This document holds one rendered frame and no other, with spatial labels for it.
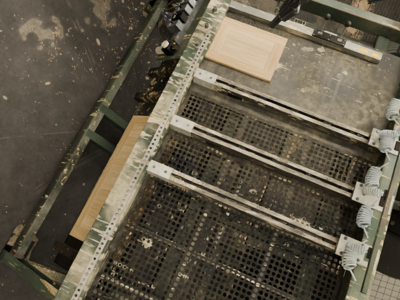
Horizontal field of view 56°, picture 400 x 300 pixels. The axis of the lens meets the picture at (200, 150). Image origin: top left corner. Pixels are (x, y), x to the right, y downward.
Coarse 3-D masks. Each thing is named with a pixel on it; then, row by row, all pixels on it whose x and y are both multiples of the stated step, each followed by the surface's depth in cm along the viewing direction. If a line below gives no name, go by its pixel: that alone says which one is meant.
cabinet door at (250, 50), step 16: (224, 32) 225; (240, 32) 226; (256, 32) 225; (224, 48) 222; (240, 48) 222; (256, 48) 222; (272, 48) 222; (224, 64) 219; (240, 64) 218; (256, 64) 218; (272, 64) 218
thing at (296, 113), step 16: (208, 80) 208; (224, 80) 208; (240, 96) 208; (256, 96) 209; (272, 96) 205; (272, 112) 209; (288, 112) 202; (304, 112) 203; (320, 128) 203; (336, 128) 199; (352, 128) 200; (368, 144) 193
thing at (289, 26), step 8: (232, 8) 230; (240, 8) 229; (248, 8) 229; (248, 16) 230; (256, 16) 227; (264, 16) 227; (272, 16) 227; (280, 24) 225; (288, 24) 225; (296, 24) 225; (296, 32) 225; (304, 32) 223; (312, 32) 223; (312, 40) 226; (320, 40) 223; (336, 48) 223; (344, 48) 221; (352, 48) 220; (360, 56) 221; (368, 56) 218
